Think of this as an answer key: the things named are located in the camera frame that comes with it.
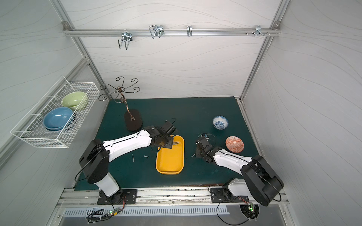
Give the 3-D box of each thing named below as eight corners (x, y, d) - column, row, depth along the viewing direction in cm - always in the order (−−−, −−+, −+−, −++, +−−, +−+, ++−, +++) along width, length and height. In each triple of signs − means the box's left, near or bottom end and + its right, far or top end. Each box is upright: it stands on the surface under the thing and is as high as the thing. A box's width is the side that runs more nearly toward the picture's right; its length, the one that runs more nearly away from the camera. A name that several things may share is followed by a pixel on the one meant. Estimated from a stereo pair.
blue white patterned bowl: (213, 129, 102) (214, 126, 99) (211, 118, 109) (212, 115, 106) (228, 129, 102) (229, 126, 99) (225, 118, 109) (226, 115, 106)
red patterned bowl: (226, 153, 91) (228, 150, 87) (224, 139, 97) (225, 135, 94) (243, 153, 91) (245, 150, 87) (239, 139, 97) (241, 135, 94)
